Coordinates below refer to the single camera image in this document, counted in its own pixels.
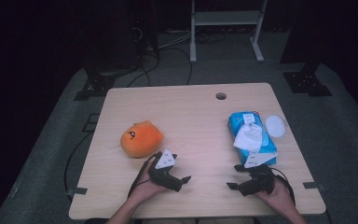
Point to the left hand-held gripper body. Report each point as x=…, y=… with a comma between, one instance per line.
x=164, y=179

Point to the grey table bracket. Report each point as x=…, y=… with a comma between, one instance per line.
x=77, y=191
x=313, y=185

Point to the white wet wipe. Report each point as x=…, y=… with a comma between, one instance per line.
x=248, y=137

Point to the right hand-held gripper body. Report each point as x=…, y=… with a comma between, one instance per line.
x=261, y=180

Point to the blue wet wipes pack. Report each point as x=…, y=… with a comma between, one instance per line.
x=240, y=124

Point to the white oval plastic lid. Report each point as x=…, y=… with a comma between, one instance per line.
x=275, y=126

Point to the white metal stand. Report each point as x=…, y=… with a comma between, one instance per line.
x=227, y=18

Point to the black metal stand base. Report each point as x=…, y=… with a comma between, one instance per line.
x=304, y=82
x=98, y=84

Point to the orange plush toy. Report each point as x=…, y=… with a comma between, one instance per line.
x=141, y=140

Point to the person's right hand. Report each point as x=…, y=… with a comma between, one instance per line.
x=279, y=194

